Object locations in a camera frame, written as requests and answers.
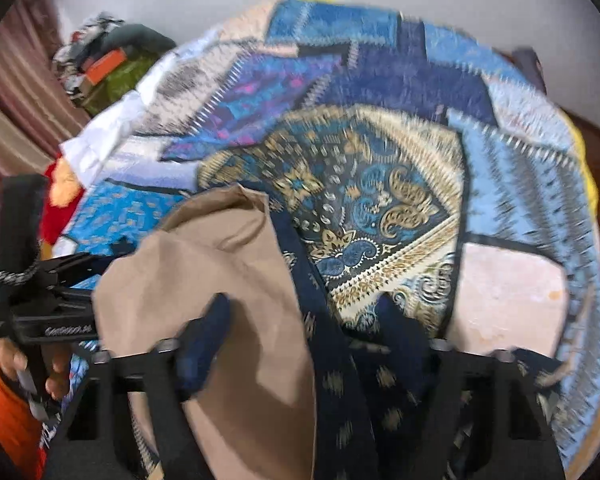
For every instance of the green patterned cloth stand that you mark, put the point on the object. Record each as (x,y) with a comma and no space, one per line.
(120,81)

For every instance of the grey bag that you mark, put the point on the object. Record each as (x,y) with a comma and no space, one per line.
(528,62)

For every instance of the white sheet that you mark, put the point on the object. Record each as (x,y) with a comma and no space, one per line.
(87,152)

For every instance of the left hand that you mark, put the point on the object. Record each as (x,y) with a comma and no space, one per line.
(57,358)

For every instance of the orange box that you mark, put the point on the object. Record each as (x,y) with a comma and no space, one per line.
(100,69)

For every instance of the pile of clothes and boxes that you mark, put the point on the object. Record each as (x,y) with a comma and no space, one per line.
(95,38)

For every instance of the red plush toy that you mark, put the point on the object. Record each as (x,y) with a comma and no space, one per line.
(64,192)

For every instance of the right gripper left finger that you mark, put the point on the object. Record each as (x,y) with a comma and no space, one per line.
(175,371)

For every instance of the navy patterned hooded garment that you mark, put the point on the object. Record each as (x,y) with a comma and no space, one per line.
(291,393)

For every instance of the striped red gold curtain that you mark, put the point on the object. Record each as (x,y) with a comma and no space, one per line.
(36,114)

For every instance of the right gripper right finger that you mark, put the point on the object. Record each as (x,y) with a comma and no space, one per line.
(433,378)

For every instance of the blue patchwork bedspread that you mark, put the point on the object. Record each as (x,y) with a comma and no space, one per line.
(412,159)

